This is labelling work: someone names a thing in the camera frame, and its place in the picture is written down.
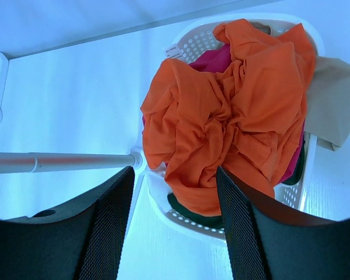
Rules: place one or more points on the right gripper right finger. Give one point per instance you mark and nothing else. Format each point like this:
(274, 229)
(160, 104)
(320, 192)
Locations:
(267, 239)

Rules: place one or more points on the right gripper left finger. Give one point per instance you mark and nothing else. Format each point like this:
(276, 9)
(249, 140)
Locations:
(79, 239)

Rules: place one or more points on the orange t shirt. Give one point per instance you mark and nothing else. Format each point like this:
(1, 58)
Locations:
(227, 116)

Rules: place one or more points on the beige t shirt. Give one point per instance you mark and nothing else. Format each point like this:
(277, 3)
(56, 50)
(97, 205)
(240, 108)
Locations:
(288, 86)

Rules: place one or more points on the magenta t shirt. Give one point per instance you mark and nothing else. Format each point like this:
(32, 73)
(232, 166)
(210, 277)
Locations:
(213, 61)

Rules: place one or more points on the white perforated plastic basket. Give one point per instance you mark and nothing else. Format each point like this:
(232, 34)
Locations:
(193, 41)

